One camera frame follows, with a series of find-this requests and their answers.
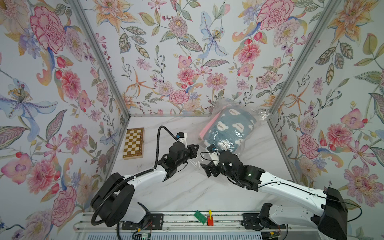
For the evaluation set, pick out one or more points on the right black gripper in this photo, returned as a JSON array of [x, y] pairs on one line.
[[212, 167]]

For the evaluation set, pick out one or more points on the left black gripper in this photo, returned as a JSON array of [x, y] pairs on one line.
[[190, 150]]

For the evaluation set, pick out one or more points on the pink blanket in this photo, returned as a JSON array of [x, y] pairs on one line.
[[208, 126]]

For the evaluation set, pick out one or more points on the teal bear pattern blanket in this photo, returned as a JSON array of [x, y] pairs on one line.
[[231, 129]]

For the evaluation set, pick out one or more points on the clear plastic vacuum bag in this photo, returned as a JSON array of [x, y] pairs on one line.
[[261, 116]]

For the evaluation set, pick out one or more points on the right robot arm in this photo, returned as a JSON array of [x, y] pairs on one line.
[[325, 211]]

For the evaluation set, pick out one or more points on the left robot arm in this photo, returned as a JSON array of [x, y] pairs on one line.
[[113, 199]]

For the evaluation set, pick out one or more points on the green tag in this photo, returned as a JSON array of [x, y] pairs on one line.
[[200, 217]]

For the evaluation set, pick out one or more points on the red yellow clip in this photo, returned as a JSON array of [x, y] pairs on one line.
[[210, 220]]

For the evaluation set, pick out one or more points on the wooden chessboard box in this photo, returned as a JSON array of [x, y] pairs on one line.
[[134, 144]]

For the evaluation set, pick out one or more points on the small circuit board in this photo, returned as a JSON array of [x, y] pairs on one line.
[[141, 236]]

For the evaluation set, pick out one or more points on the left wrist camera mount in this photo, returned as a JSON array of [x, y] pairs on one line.
[[182, 138]]

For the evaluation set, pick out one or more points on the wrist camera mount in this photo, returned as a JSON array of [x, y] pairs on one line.
[[213, 151], [182, 138]]

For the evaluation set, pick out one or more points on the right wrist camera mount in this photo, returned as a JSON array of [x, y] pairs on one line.
[[213, 151]]

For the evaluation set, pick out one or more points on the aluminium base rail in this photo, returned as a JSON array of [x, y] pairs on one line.
[[293, 218]]

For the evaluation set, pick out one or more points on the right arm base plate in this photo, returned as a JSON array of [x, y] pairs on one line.
[[257, 222]]

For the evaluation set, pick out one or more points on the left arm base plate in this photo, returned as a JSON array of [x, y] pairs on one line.
[[151, 222]]

